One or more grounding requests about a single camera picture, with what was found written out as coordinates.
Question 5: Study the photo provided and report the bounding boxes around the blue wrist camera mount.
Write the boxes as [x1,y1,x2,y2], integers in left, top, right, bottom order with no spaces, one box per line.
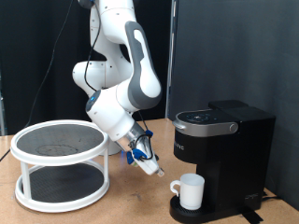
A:
[125,147,148,166]

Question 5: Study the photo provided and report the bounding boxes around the grey metal frame post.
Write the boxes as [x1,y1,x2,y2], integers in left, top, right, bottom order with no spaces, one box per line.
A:
[0,69,7,137]

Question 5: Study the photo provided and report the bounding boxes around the black tape strip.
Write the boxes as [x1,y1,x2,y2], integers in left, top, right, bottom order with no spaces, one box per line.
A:
[240,205,264,224]

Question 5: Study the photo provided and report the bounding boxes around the white mug with handle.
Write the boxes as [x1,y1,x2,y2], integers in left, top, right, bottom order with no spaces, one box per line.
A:
[169,173,206,211]

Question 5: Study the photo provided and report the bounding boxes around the black power cord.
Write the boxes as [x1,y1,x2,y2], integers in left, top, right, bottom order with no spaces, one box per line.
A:
[262,189,283,203]

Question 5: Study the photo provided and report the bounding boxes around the black Keurig coffee machine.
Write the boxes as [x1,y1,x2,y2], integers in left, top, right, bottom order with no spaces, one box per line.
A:
[169,99,278,224]

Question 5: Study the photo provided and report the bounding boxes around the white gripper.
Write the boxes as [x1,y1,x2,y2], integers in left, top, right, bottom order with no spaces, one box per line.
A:
[132,136,165,178]

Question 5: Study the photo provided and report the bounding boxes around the white two-tier turntable rack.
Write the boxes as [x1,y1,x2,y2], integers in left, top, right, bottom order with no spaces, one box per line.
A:
[9,119,111,215]

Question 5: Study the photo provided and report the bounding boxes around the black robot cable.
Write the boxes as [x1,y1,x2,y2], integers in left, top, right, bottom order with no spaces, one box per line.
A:
[0,0,159,163]

